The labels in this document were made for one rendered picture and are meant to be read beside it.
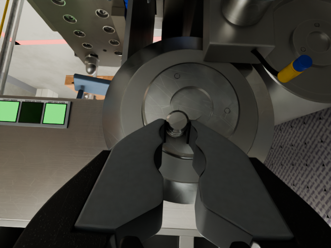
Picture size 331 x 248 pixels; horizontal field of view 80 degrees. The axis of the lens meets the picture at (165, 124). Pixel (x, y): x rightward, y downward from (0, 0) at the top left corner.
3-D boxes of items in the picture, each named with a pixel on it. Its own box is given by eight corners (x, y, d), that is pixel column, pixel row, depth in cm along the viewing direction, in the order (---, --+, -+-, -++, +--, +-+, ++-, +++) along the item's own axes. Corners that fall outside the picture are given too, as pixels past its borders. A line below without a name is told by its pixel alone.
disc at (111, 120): (269, 38, 18) (281, 207, 16) (266, 41, 19) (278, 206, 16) (109, 33, 18) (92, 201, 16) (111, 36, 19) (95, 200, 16)
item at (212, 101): (259, 97, 15) (204, 178, 14) (248, 104, 17) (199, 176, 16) (180, 44, 16) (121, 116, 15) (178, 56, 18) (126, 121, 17)
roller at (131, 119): (255, 50, 18) (263, 186, 15) (201, 116, 43) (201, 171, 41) (124, 46, 18) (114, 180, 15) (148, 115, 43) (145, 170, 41)
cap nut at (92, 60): (96, 55, 51) (94, 72, 50) (101, 62, 55) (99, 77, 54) (82, 54, 51) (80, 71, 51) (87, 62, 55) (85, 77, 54)
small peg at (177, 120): (175, 136, 12) (161, 117, 12) (173, 141, 15) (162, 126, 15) (194, 123, 12) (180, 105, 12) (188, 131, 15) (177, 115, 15)
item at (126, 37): (141, -85, 22) (126, 67, 19) (152, 41, 45) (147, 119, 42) (137, -86, 22) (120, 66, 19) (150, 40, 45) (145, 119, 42)
